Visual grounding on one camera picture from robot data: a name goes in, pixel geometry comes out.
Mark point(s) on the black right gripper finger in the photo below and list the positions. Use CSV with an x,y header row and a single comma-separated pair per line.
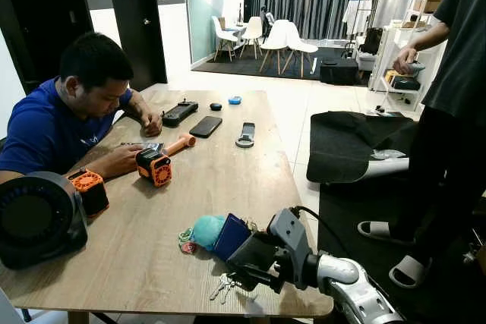
x,y
254,248
247,273

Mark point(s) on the silver keys bunch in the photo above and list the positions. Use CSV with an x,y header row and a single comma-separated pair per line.
x,y
223,287

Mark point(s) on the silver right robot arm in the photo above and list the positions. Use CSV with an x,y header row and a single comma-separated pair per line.
x,y
357,294

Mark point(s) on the dark blue wallet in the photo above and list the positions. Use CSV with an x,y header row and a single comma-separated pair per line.
x,y
231,234

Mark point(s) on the black floor mat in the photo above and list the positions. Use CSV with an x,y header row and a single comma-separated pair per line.
x,y
342,214

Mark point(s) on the light wooden table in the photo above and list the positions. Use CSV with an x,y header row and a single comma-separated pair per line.
x,y
152,225

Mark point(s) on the orange black power tool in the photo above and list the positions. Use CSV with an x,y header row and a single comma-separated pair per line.
x,y
154,166

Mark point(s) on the black smartphone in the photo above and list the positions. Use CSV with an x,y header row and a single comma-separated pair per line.
x,y
206,127

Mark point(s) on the black draped cloth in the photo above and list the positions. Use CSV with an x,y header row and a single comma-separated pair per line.
x,y
342,142

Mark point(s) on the small black round cap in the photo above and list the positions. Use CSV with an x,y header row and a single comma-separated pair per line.
x,y
216,106

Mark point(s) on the white cylindrical object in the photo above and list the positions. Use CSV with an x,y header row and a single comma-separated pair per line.
x,y
387,166

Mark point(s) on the black remote controller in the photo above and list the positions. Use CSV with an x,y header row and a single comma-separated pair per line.
x,y
179,113

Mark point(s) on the orange black battery pack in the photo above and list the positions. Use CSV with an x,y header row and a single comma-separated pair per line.
x,y
91,191

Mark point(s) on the dark grey rug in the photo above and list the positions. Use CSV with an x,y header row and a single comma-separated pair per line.
x,y
243,66

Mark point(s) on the black box on floor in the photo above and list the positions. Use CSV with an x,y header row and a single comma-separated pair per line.
x,y
339,72

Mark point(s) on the white chair with wooden legs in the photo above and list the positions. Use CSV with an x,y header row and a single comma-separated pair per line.
x,y
253,29
222,34
300,43
275,36

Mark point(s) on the standing person in dark clothes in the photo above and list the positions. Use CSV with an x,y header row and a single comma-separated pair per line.
x,y
448,142

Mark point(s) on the black round fan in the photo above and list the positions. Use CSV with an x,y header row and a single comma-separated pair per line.
x,y
34,221

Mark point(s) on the white shelf cart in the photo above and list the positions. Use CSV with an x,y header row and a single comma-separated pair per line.
x,y
383,51

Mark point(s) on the black bag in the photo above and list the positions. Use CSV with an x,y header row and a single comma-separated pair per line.
x,y
370,41

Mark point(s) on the seated man in blue shirt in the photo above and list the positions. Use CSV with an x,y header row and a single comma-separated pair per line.
x,y
45,130

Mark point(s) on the metal clothes rack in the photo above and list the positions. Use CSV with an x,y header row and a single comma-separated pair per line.
x,y
331,5

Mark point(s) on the white hanging shirt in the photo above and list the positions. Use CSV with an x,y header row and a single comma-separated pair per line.
x,y
357,14

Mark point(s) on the black door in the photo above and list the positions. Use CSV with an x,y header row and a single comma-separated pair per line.
x,y
137,20

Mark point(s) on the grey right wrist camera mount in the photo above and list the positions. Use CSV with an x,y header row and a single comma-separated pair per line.
x,y
292,237

